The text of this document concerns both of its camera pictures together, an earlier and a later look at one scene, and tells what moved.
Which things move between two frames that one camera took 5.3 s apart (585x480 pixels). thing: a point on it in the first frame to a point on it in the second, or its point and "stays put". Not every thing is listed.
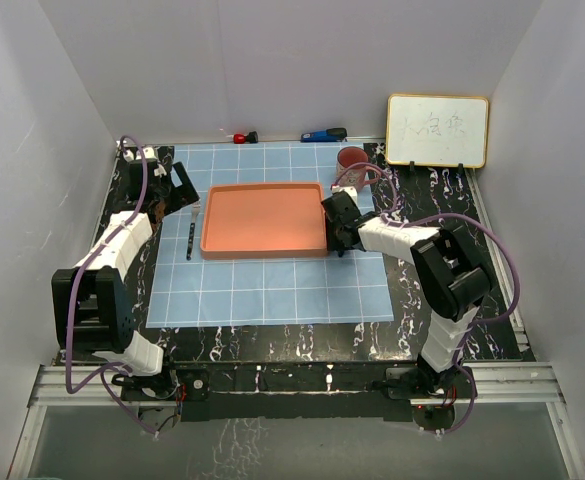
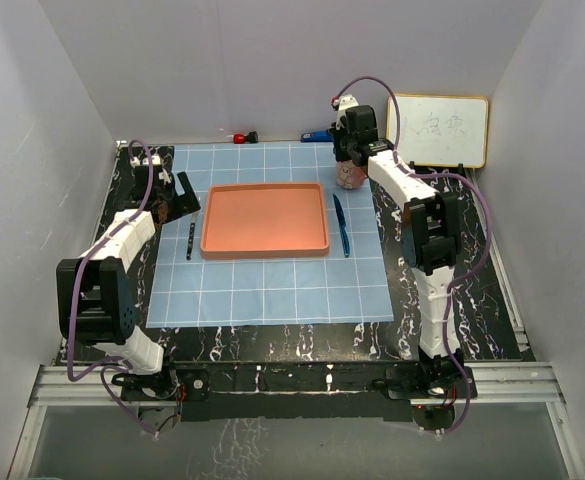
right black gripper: (334, 244) to (337, 134)
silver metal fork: (195, 211) stays put
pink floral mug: (352, 168) stays put
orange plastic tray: (263, 220) stays put
